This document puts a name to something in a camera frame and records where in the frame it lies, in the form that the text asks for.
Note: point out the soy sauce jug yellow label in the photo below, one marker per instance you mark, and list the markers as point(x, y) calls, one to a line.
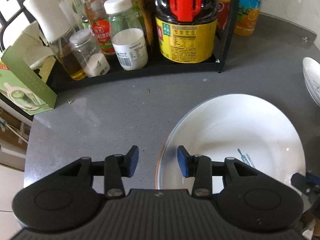
point(186, 29)

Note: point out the white plate bakery print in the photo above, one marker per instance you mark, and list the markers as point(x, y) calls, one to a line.
point(311, 73)

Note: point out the black metal spice rack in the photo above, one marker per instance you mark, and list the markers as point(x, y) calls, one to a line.
point(157, 64)

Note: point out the white plate flower print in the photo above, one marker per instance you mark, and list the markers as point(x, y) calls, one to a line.
point(159, 162)

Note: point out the green tea box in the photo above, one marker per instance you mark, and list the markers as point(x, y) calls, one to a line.
point(22, 86)

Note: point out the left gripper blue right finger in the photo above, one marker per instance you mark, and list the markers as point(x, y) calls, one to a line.
point(198, 167)

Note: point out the orange juice bottle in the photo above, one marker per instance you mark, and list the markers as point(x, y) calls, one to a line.
point(247, 16)

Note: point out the small clear spice jar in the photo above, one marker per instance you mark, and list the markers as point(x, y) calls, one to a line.
point(87, 51)

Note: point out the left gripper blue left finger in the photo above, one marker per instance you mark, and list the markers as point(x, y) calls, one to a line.
point(116, 167)

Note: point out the white cap glass jar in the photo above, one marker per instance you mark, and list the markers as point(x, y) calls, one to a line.
point(127, 34)

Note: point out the white plate sweet print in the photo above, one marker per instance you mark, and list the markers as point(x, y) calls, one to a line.
point(242, 126)

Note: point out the oil dispenser white top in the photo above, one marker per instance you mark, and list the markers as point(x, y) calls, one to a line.
point(57, 31)

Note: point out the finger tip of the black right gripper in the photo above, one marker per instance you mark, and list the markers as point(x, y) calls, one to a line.
point(307, 184)

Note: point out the red snack can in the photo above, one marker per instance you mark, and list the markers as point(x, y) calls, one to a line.
point(222, 14)

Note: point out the red label sauce bottle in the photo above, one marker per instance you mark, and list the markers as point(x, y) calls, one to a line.
point(98, 19)

